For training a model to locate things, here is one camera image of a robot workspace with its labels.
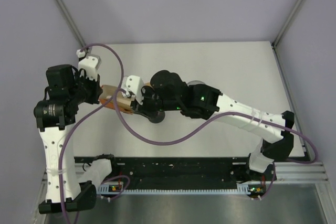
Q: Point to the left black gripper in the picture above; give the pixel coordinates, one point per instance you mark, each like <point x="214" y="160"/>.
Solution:
<point x="96" y="89"/>

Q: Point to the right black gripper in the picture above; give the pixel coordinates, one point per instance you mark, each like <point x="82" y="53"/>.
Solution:
<point x="143" y="109"/>

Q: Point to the glass carafe with red rim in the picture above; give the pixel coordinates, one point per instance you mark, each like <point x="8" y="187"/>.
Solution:
<point x="158" y="118"/>

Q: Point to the grey smoked plastic dripper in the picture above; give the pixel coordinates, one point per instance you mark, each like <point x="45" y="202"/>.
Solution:
<point x="195" y="82"/>

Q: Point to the orange coffee filter box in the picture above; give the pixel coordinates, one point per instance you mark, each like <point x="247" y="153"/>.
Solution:
<point x="123" y="107"/>

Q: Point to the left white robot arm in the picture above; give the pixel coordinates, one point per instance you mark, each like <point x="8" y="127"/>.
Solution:
<point x="55" y="114"/>

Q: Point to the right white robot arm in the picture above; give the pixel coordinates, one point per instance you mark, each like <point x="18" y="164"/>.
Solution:
<point x="196" y="100"/>

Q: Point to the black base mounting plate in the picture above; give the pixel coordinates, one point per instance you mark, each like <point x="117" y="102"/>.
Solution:
<point x="178" y="173"/>

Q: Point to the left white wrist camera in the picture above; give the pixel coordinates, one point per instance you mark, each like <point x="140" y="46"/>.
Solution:
<point x="88" y="65"/>

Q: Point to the grey slotted cable duct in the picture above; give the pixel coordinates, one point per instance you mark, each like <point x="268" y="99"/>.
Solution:
<point x="111" y="188"/>

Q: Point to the aluminium frame rail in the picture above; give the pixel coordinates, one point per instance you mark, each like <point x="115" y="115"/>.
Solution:
<point x="302" y="172"/>

